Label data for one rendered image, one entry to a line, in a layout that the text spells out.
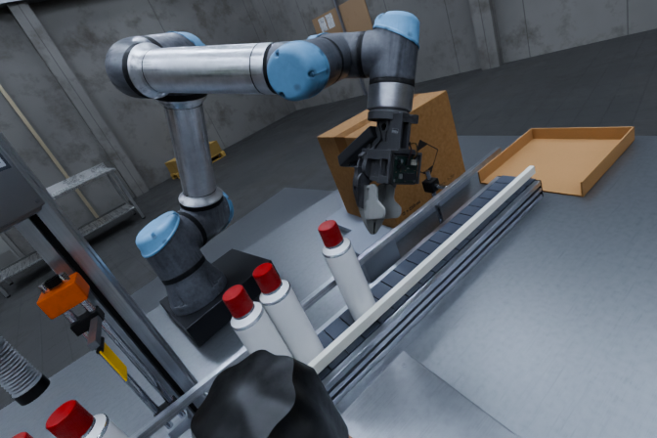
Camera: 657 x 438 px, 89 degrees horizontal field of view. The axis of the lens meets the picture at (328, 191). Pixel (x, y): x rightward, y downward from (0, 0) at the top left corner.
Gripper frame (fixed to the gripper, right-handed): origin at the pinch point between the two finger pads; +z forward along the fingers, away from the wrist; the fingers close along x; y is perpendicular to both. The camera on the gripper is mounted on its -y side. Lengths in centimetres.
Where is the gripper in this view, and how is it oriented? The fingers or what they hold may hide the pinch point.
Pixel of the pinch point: (371, 226)
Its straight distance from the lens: 61.2
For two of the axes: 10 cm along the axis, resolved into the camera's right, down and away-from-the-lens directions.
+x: 8.4, 0.0, 5.4
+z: -0.7, 9.9, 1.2
